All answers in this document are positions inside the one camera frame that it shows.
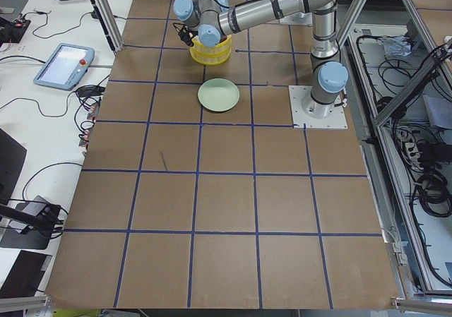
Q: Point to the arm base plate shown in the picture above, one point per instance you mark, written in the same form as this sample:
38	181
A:
308	114

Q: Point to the light green plate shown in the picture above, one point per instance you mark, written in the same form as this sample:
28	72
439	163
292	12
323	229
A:
218	95

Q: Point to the yellow steamer basket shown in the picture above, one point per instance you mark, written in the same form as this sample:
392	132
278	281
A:
209	59
225	44

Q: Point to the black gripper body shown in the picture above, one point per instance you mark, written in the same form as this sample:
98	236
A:
193	34

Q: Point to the right side frame post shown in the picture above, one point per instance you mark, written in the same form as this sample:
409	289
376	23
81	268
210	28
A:
350	18

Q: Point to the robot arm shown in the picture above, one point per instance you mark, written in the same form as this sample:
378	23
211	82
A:
211	21

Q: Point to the black power adapter left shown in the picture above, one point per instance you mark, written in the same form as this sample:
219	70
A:
90	91

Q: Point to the aluminium frame post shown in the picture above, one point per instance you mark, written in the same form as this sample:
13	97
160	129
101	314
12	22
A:
108	24

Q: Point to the crumpled white paper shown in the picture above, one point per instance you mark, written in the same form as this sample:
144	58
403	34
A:
396	46

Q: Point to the black camera stand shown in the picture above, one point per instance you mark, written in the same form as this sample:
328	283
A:
32	224

